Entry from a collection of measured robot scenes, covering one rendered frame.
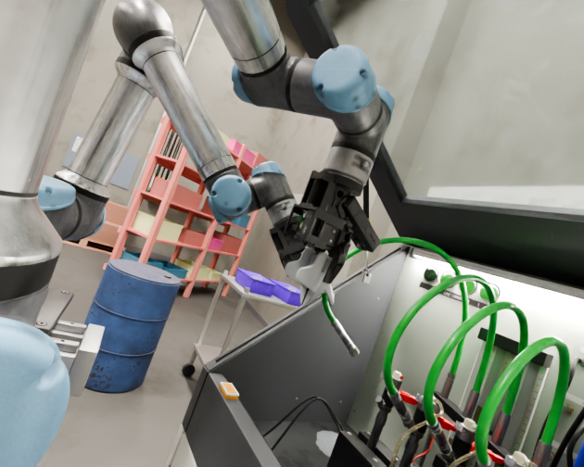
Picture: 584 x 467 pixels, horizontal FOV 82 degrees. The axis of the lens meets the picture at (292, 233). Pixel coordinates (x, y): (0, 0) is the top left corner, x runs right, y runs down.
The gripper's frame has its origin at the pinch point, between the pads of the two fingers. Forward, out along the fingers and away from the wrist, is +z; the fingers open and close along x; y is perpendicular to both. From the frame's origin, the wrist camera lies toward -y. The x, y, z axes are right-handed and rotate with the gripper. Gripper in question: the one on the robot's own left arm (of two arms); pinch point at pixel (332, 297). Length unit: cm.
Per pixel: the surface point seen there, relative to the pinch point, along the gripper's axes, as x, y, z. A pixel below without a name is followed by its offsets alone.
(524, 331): 13.6, -27.6, 19.2
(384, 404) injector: 1.0, -0.7, 23.7
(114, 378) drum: -161, 126, -11
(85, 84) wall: -498, 195, -572
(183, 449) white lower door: -15, 45, 18
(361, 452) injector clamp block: 1.2, 7.4, 29.6
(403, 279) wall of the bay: -33.7, -29.6, 3.2
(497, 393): 30.1, -9.6, 19.6
